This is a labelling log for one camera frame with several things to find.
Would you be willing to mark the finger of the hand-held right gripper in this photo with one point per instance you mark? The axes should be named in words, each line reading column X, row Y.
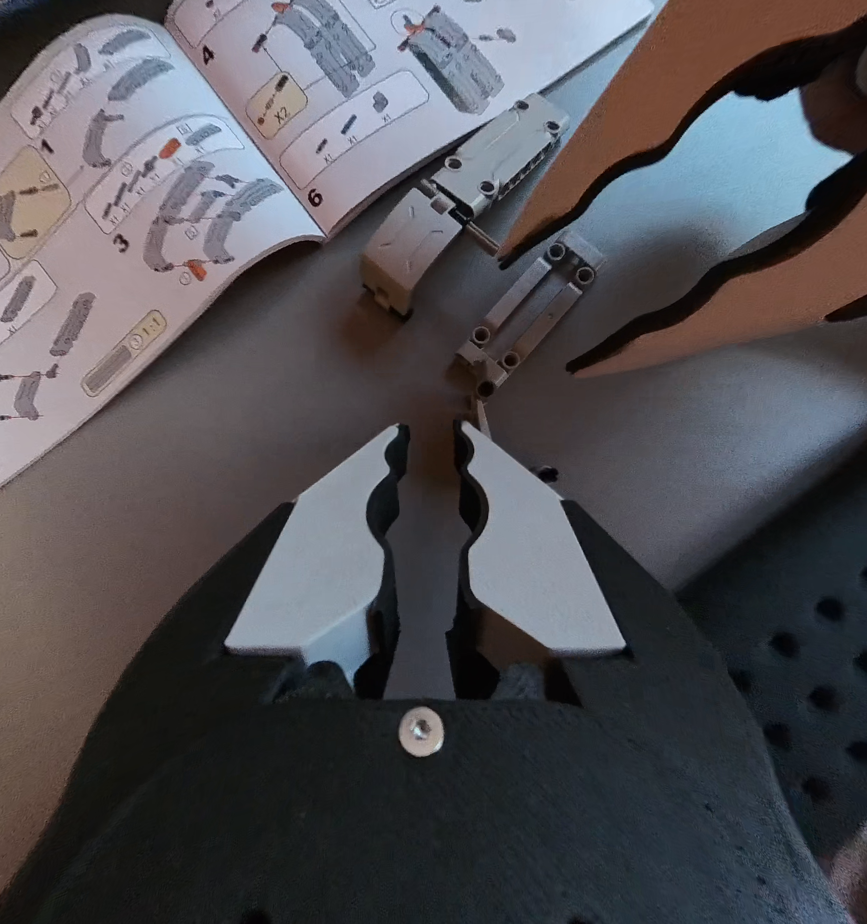
column 765, row 303
column 657, row 86

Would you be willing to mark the grey toy panel with holes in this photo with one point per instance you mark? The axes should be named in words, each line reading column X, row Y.
column 527, row 310

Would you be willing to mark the small black toy pin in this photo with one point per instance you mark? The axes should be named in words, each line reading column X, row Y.
column 547, row 474

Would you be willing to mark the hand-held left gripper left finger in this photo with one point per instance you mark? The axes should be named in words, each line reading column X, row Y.
column 310, row 577

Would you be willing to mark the person's right hand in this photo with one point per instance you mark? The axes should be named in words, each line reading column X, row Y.
column 834, row 119

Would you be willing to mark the black perforated chair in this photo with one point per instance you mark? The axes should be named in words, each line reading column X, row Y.
column 823, row 650

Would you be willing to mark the grey joined toy panel assembly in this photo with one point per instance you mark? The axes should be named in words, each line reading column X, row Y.
column 404, row 245

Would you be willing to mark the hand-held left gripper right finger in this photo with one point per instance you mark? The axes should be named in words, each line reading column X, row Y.
column 541, row 577

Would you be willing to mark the open instruction booklet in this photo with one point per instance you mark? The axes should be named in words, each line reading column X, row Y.
column 209, row 108

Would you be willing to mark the grey desk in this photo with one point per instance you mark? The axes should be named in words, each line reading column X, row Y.
column 188, row 577

